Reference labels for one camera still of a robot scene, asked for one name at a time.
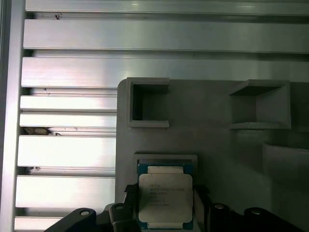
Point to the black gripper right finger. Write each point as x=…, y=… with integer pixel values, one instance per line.
x=219, y=217

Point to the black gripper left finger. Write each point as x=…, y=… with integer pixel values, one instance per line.
x=131, y=200

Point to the silver CPU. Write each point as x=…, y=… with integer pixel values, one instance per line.
x=166, y=193

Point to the grey parts rack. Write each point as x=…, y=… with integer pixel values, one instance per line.
x=205, y=140

